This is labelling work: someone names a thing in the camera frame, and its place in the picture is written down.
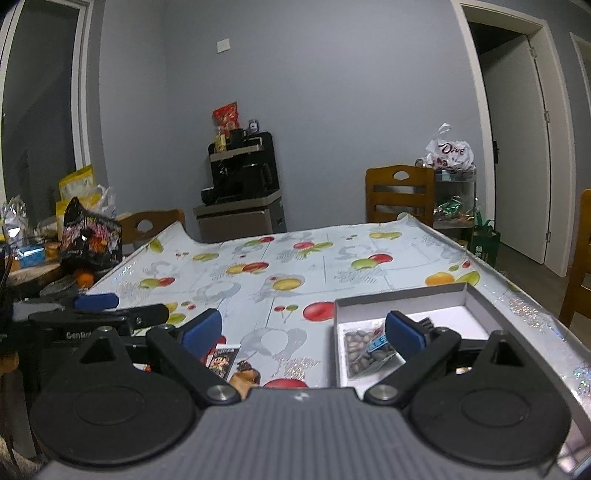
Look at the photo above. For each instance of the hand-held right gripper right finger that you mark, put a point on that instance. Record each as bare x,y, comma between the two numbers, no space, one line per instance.
406,337

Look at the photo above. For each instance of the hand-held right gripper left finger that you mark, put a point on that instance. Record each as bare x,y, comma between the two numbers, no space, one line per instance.
203,330

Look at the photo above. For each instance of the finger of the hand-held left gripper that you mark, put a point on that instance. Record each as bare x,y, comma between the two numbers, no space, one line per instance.
147,314
97,302

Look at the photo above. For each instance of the black cartoon stick packet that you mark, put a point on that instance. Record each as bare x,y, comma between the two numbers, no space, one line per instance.
221,362

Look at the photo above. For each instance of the clear melon seed packet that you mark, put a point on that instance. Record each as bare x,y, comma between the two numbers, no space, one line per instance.
364,350

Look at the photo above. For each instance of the grey cardboard box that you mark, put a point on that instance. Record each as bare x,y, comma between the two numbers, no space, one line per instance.
461,314

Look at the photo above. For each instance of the orange fruit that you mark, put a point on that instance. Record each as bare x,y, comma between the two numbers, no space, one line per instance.
85,280

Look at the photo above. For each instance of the black noodle bag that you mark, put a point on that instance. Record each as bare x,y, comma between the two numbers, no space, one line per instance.
90,240

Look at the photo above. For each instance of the blue box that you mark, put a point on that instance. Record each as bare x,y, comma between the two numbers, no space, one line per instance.
30,256

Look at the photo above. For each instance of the wooden chair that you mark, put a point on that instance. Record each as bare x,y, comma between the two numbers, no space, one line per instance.
399,203
581,258
159,224

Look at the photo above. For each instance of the yellow snack bag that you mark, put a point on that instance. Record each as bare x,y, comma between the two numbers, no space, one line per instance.
76,182
63,212

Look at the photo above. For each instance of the clear plastic bag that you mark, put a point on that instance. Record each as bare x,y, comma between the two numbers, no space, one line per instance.
104,201

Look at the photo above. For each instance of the fruit print tablecloth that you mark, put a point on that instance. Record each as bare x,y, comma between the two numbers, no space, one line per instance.
323,258

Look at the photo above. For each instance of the black tea bar machine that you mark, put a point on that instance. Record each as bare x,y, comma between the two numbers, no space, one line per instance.
240,217

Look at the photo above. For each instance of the green shopping bag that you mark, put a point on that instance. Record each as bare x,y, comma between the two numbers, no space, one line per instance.
482,244

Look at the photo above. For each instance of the pile of foil wrapped candies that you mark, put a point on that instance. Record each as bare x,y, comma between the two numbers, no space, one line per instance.
455,207

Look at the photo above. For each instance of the metal storage trolley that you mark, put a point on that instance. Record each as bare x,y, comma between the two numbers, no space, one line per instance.
455,184

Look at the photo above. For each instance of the white plastic bag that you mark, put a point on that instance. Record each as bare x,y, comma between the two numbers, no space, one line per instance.
450,152

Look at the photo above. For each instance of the white interior door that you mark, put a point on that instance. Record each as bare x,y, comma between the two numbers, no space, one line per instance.
517,161

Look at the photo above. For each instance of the red snack bag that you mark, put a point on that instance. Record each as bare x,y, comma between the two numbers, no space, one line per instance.
226,115

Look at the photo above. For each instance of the white wall switch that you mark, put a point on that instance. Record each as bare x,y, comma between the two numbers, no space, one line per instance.
223,45

